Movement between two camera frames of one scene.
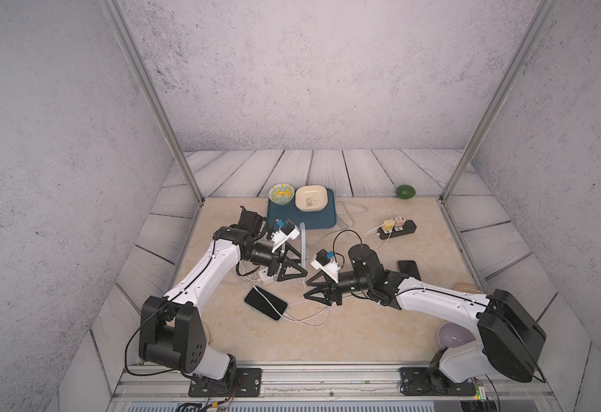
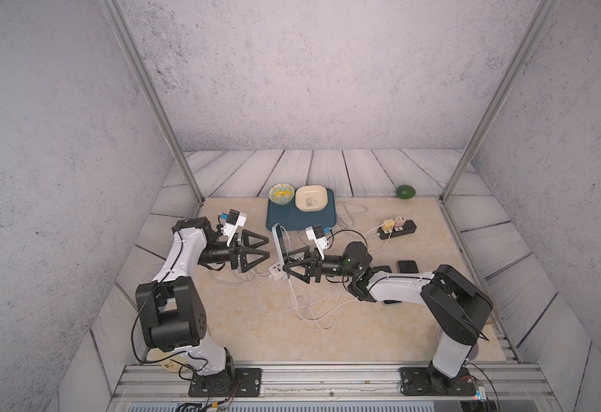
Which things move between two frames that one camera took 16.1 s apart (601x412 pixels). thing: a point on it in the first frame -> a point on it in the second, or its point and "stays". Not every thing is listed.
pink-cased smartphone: x=409 y=268 stays
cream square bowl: x=311 y=198 stays
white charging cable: x=294 y=320 -> x=318 y=317
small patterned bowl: x=282 y=194 stays
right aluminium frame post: x=527 y=40 stays
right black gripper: x=330 y=294 -> x=316 y=269
